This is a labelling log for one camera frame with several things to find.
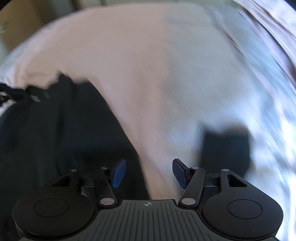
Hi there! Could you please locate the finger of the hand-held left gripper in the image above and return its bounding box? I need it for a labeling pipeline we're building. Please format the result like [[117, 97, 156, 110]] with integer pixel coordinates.
[[0, 83, 54, 104]]

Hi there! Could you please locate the pink and white bedspread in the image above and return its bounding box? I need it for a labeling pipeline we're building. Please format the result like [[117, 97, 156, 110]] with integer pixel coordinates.
[[0, 0, 296, 241]]

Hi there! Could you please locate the glossy beige wardrobe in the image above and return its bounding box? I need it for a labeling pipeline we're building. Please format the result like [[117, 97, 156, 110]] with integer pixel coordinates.
[[0, 0, 50, 55]]

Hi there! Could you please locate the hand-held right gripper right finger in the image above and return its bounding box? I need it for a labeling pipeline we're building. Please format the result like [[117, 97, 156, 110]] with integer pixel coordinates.
[[172, 158, 249, 207]]

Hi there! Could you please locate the black garment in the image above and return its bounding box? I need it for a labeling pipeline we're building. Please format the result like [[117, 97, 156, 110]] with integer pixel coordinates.
[[0, 73, 151, 241]]

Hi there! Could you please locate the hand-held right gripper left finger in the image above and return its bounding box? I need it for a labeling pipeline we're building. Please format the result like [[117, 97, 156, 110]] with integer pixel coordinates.
[[50, 159, 127, 207]]

